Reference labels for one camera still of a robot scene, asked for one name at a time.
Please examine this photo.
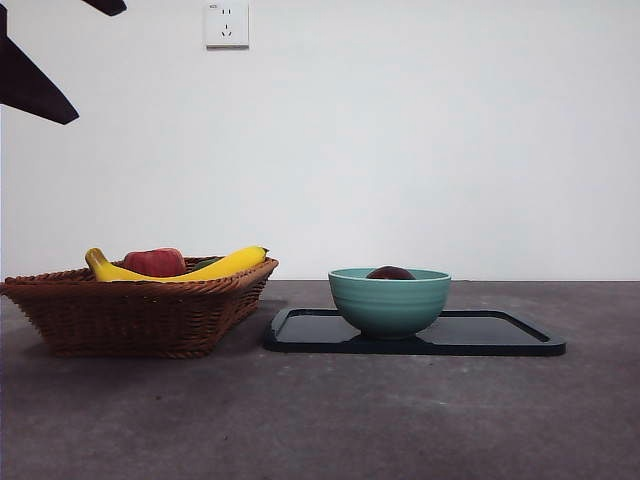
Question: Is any dark red plum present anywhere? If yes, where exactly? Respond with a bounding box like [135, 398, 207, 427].
[365, 266, 417, 281]

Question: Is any teal ribbed bowl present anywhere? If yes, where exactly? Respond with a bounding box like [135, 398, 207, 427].
[327, 267, 452, 341]

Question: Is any red apple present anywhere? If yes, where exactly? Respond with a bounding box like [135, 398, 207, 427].
[123, 247, 186, 277]

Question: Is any brown wicker basket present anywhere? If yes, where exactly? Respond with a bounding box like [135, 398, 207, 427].
[0, 255, 280, 359]

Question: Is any yellow banana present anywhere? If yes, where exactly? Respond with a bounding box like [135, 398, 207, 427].
[84, 245, 271, 284]

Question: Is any dark rectangular tray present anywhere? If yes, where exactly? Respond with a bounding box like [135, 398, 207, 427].
[263, 307, 568, 357]

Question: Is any white wall socket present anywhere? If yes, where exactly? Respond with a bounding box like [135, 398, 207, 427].
[205, 2, 250, 51]

